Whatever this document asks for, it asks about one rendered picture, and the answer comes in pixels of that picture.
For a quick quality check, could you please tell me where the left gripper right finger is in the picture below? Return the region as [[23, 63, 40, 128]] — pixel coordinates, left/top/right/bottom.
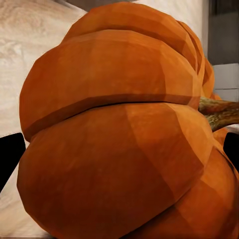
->
[[223, 132, 239, 172]]

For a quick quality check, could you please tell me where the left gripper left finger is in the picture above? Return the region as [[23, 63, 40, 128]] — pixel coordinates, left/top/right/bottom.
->
[[0, 133, 26, 192]]

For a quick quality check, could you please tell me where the pumpkin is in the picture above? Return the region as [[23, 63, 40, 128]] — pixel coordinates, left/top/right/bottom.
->
[[16, 1, 239, 239]]

